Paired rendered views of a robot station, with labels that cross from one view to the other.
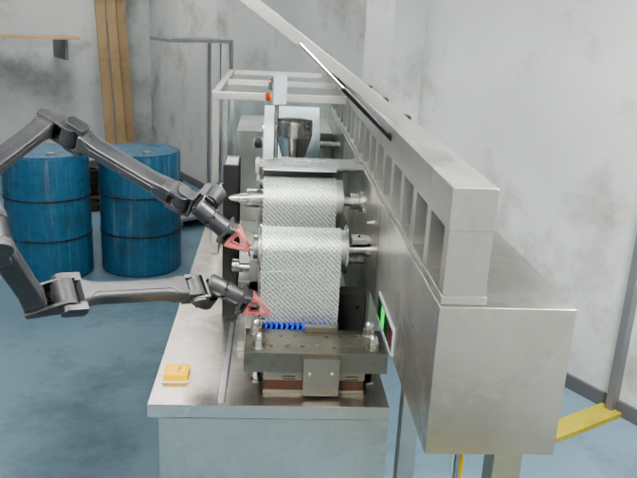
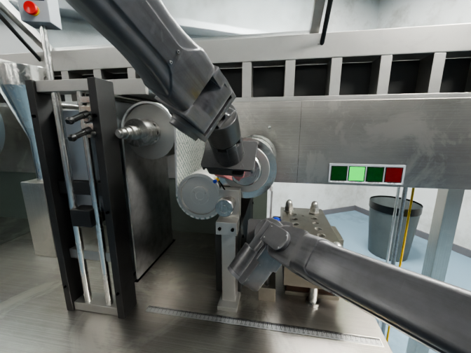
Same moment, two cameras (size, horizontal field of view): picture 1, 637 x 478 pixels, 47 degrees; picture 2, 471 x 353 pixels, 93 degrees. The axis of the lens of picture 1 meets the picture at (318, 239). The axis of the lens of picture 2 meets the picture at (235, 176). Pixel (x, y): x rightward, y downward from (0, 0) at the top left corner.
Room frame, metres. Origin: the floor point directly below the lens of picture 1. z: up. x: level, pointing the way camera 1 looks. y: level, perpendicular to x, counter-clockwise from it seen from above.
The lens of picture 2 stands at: (1.96, 0.70, 1.35)
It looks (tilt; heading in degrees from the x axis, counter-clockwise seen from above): 12 degrees down; 284
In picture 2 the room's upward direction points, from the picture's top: straight up
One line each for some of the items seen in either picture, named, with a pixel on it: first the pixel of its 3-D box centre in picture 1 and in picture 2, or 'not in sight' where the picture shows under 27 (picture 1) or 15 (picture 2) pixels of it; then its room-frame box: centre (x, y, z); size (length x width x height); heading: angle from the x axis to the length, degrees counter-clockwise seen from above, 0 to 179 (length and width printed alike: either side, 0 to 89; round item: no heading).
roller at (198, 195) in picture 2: not in sight; (212, 183); (2.20, 0.05, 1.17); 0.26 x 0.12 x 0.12; 94
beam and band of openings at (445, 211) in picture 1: (365, 119); (104, 77); (2.74, -0.16, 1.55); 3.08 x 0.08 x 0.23; 4
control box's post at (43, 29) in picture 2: (276, 131); (49, 66); (2.62, 0.17, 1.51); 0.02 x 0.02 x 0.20
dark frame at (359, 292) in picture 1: (311, 319); (238, 232); (2.12, 0.01, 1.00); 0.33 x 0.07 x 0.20; 94
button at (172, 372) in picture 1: (176, 372); not in sight; (1.89, 0.39, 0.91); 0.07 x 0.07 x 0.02; 4
